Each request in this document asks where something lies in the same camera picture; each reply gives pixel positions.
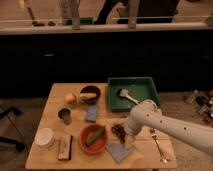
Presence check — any dark red grape bunch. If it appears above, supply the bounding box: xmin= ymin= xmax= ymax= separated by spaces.
xmin=111 ymin=123 xmax=126 ymax=143

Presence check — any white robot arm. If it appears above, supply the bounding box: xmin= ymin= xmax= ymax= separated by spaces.
xmin=124 ymin=100 xmax=213 ymax=156

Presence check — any dark metal cup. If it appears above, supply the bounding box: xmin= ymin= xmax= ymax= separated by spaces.
xmin=58 ymin=108 xmax=71 ymax=125

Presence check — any white paper cup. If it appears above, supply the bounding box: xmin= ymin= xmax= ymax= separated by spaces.
xmin=34 ymin=128 xmax=54 ymax=148

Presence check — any blue folded napkin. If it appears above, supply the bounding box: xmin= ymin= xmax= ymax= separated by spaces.
xmin=106 ymin=143 xmax=134 ymax=163

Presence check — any green cucumber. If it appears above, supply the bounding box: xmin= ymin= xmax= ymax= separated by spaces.
xmin=85 ymin=127 xmax=105 ymax=146

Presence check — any orange bowl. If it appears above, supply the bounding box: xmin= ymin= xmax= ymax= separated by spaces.
xmin=78 ymin=124 xmax=108 ymax=155

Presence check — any silver fork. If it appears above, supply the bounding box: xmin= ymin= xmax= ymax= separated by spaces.
xmin=150 ymin=128 xmax=168 ymax=164

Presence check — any blue sponge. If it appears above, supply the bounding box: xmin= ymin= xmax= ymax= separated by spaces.
xmin=85 ymin=105 xmax=98 ymax=122

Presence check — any green plastic tray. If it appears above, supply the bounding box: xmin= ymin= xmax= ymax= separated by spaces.
xmin=107 ymin=77 xmax=160 ymax=112

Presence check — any yellow banana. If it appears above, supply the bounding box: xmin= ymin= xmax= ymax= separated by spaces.
xmin=79 ymin=93 xmax=96 ymax=100

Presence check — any wooden brush block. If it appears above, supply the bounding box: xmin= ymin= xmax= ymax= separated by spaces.
xmin=58 ymin=134 xmax=72 ymax=161

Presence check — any dark brown bowl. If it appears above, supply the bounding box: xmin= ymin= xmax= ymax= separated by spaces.
xmin=79 ymin=85 xmax=101 ymax=104

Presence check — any yellow lemon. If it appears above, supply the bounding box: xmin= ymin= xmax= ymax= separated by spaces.
xmin=65 ymin=93 xmax=77 ymax=105

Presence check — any black chair base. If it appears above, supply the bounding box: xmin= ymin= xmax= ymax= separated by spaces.
xmin=0 ymin=105 xmax=27 ymax=153

